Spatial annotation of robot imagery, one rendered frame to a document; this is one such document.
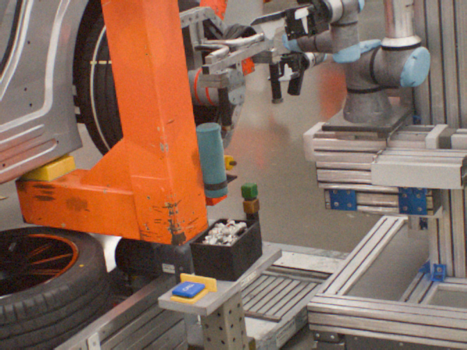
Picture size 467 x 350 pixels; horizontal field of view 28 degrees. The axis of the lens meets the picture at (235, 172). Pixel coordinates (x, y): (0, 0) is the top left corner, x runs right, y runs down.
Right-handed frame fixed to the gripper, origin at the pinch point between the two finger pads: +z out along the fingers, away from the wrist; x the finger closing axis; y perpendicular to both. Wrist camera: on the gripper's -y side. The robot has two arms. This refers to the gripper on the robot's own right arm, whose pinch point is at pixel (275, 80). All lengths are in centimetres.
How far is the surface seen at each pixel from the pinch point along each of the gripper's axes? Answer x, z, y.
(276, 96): 0.9, 1.6, -5.7
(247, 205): 23, 62, -23
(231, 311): 28, 84, -48
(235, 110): -20.5, -1.6, -12.8
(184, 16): -20.5, 22.2, 28.7
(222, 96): 0.6, 35.7, 4.0
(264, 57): -2.0, 2.5, 9.1
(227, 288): 31, 89, -38
